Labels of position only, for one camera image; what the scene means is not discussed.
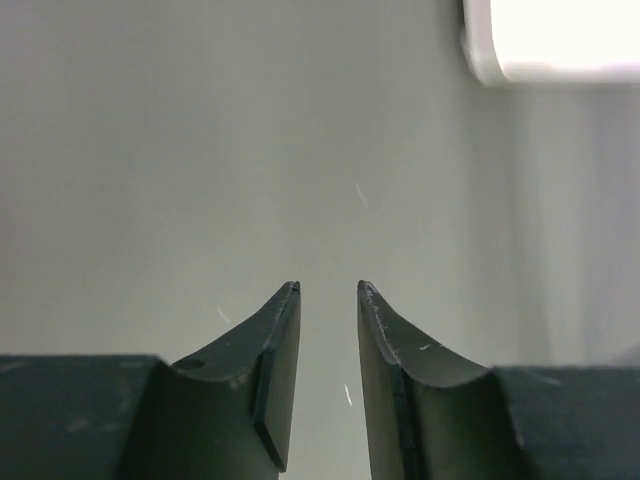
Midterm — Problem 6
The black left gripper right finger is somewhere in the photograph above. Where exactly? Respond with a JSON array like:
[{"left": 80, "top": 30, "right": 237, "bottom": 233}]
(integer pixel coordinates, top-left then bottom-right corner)
[{"left": 357, "top": 281, "right": 639, "bottom": 479}]

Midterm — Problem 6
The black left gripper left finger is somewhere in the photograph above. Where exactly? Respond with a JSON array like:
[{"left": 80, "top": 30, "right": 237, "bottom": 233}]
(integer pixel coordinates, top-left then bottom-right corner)
[{"left": 1, "top": 282, "right": 301, "bottom": 479}]

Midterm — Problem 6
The white plastic tray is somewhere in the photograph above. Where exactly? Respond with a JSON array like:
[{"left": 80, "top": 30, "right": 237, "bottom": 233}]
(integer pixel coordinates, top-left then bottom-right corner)
[{"left": 461, "top": 0, "right": 639, "bottom": 87}]

